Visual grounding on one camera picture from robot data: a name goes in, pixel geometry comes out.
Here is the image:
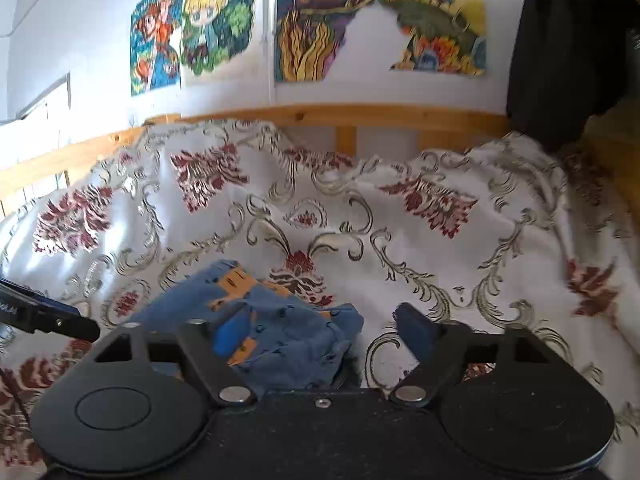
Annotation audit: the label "dark hanging garment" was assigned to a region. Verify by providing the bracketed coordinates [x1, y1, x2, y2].
[506, 0, 639, 153]

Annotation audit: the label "white floral bedspread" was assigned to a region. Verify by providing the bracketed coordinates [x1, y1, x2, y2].
[1, 119, 639, 479]

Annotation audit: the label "wooden bed frame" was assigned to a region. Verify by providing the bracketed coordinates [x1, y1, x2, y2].
[0, 103, 516, 212]

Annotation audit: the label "blue orange patterned pants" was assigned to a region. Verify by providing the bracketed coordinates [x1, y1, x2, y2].
[130, 260, 363, 396]

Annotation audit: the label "anime character wall picture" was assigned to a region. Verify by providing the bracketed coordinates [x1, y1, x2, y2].
[129, 0, 256, 96]

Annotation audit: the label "colourful wall picture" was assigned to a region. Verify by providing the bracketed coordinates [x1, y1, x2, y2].
[274, 0, 374, 84]

